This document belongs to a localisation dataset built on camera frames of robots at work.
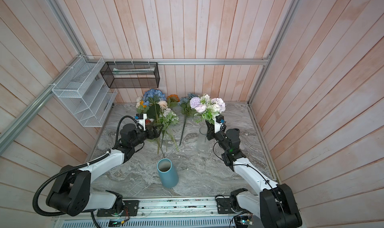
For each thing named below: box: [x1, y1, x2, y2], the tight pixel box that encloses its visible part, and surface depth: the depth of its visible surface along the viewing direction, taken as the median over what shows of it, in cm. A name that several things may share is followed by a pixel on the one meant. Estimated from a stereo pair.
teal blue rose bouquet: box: [178, 93, 197, 147], surface depth 109 cm
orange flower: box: [167, 94, 181, 109], surface depth 119 cm
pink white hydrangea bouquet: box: [189, 94, 226, 125], surface depth 71 cm
